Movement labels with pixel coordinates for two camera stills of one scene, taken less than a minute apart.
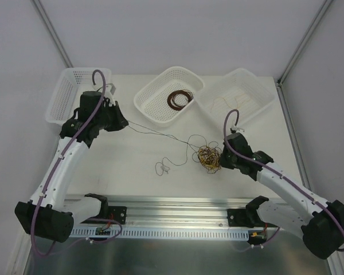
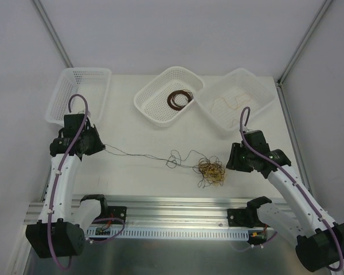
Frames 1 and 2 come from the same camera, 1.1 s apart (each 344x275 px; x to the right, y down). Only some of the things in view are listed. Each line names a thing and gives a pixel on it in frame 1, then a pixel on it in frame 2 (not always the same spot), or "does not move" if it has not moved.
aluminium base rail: [186, 218] does not move
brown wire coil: [171, 101] does not move
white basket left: [67, 94] does not move
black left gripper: [116, 117] -> [94, 140]
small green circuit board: [102, 231] does not move
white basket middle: [164, 99] does not move
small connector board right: [257, 235] does not move
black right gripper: [227, 160] -> [235, 157]
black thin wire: [172, 137] -> [167, 161]
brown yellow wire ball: [210, 158] -> [212, 171]
